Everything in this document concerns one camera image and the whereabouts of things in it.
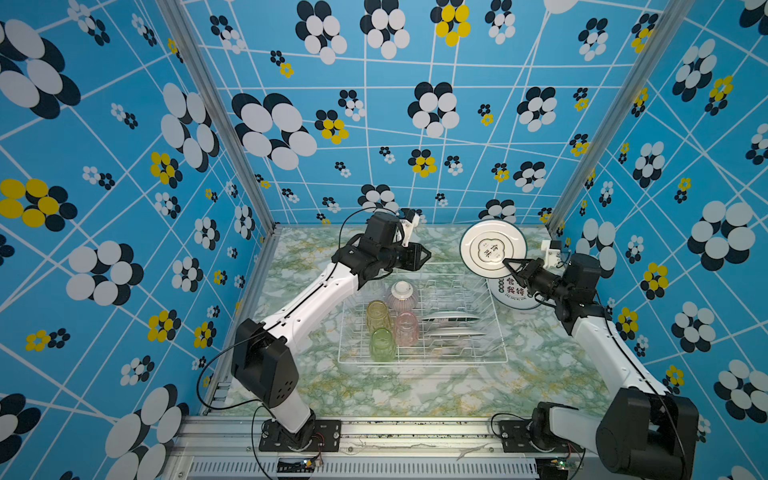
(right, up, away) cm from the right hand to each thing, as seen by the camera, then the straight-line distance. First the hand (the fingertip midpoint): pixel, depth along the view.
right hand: (505, 261), depth 80 cm
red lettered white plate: (+9, -11, +20) cm, 24 cm away
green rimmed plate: (-12, -18, +13) cm, 26 cm away
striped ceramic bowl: (-24, -13, +13) cm, 31 cm away
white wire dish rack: (-13, -9, +23) cm, 28 cm away
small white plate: (-4, +5, +3) cm, 7 cm away
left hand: (-21, +3, -2) cm, 21 cm away
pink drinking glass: (-27, -20, +2) cm, 33 cm away
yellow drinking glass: (-35, -17, +11) cm, 40 cm away
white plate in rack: (-13, -19, +2) cm, 23 cm away
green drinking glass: (-33, -23, -1) cm, 40 cm away
